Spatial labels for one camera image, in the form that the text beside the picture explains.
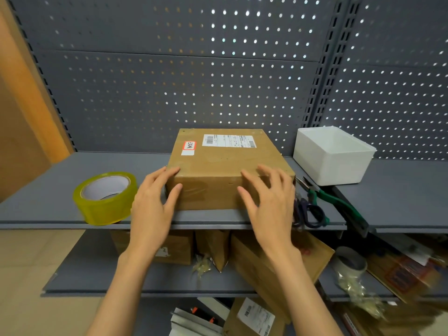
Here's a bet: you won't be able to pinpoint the person's left hand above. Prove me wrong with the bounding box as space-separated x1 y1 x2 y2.
119 166 184 265

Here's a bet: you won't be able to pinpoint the person's right hand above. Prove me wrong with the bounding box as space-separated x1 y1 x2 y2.
237 164 302 267

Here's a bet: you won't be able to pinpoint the black scissors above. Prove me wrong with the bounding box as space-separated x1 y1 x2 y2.
293 196 328 229

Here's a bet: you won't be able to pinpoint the yellow tape roll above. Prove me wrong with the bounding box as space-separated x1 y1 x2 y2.
72 171 139 226

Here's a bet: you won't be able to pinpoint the green handled needle-nose pliers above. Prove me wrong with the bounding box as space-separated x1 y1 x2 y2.
296 176 370 235

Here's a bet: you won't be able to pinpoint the brown cardboard box white labels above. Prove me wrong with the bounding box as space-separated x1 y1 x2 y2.
165 127 296 211

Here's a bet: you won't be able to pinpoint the white plastic bin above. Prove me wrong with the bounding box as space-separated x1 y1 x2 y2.
292 126 378 187

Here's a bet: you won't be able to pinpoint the cardboard box torn white sticker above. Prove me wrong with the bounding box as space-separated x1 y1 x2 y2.
110 230 195 266

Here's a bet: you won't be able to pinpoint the cardboard box red lettering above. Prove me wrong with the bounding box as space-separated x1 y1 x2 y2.
230 230 336 324

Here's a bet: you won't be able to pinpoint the white tape roll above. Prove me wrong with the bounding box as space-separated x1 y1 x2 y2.
330 245 368 279

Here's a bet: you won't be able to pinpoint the cardboard box barcode label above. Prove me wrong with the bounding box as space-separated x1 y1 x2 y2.
223 297 286 336

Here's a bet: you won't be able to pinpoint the cardboard box red blue print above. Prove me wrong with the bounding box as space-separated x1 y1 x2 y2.
365 246 448 305

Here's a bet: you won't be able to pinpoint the grey metal shelf board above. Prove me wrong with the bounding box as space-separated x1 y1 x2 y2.
318 264 448 303
332 158 448 234
0 152 348 231
41 230 259 298

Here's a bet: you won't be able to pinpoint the crumpled clear plastic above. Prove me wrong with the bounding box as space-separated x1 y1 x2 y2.
336 273 387 319

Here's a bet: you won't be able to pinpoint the white flat strips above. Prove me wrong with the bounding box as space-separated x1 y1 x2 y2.
169 298 231 336

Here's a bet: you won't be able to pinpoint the grey perforated back panel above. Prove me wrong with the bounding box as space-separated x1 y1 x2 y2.
320 0 448 161
7 0 345 156

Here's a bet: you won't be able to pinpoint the brown wooden panel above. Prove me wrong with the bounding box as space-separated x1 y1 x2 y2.
0 0 75 203

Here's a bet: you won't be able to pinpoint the grey slotted upright post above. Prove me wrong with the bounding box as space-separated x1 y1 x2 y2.
5 0 77 154
302 0 363 128

